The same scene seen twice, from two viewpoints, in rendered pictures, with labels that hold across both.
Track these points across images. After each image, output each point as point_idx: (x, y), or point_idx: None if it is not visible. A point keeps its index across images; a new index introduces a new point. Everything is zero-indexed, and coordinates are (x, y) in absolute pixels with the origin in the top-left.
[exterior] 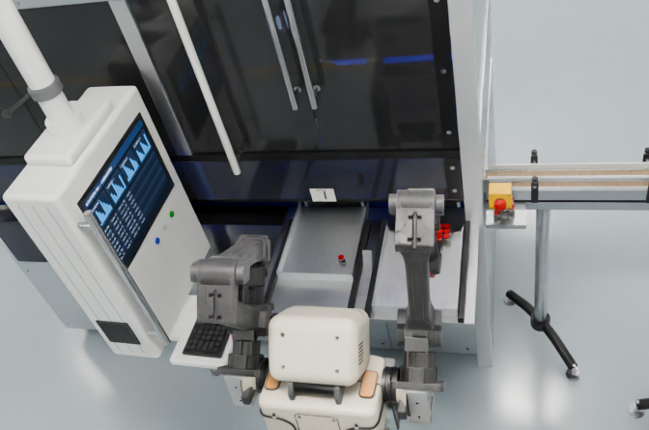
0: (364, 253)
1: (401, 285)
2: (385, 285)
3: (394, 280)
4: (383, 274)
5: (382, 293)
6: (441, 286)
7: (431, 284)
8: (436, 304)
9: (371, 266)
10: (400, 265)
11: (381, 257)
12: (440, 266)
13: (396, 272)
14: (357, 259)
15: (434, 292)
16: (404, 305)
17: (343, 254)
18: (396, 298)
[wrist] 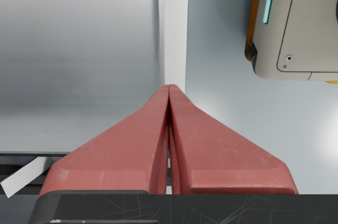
0: (14, 188)
1: (75, 87)
2: (83, 120)
3: (63, 104)
4: (52, 127)
5: (108, 123)
6: None
7: (50, 9)
8: None
9: (38, 157)
10: (8, 96)
11: (6, 146)
12: (289, 194)
13: (37, 102)
14: (29, 183)
15: None
16: (140, 75)
17: (22, 199)
18: (117, 94)
